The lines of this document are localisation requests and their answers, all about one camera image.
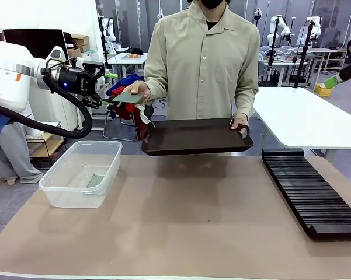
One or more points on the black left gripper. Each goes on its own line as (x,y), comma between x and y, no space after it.
(74,79)

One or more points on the green square PCB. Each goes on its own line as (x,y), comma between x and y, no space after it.
(95,180)
(128,98)

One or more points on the dark brown serving tray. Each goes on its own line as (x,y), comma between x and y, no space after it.
(197,137)

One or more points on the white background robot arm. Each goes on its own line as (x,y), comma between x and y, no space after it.
(276,30)
(109,29)
(315,24)

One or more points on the person's right forearm beige sleeve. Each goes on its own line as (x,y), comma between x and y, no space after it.
(156,87)

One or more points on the person's left forearm beige sleeve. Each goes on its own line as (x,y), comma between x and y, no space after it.
(246,102)

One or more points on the person's right hand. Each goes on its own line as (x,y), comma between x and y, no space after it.
(140,88)

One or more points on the person's left hand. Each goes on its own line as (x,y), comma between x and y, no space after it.
(239,124)

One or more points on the yellow box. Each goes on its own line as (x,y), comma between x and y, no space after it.
(323,89)

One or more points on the wooden background table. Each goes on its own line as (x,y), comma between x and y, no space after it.
(333,56)

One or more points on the pile of coloured clothes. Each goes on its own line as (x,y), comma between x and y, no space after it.
(125,111)

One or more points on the black tripod stand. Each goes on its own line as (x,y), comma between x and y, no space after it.
(305,52)

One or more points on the white background desk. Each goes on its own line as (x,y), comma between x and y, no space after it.
(128,58)

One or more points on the cardboard box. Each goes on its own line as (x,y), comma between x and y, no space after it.
(80,39)
(74,52)

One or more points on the white cabinet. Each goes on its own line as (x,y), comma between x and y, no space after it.
(55,108)

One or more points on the white side table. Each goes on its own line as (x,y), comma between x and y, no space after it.
(298,116)

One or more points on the white background work table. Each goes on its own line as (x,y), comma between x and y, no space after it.
(276,65)

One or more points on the black monitor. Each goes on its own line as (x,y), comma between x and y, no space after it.
(35,43)

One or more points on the wood and metal shelf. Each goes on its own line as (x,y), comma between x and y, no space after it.
(45,143)

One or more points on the clear plastic storage box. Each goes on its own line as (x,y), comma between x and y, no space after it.
(81,175)

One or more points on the person in beige shirt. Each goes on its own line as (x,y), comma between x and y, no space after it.
(204,64)

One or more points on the black slotted PCB rack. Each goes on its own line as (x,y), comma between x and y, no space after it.
(309,189)

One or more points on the person in grey trousers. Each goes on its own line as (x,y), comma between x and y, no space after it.
(8,151)

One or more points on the black face mask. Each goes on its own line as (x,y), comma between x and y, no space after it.
(211,3)

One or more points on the metal frame chair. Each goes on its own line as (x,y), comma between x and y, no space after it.
(116,131)

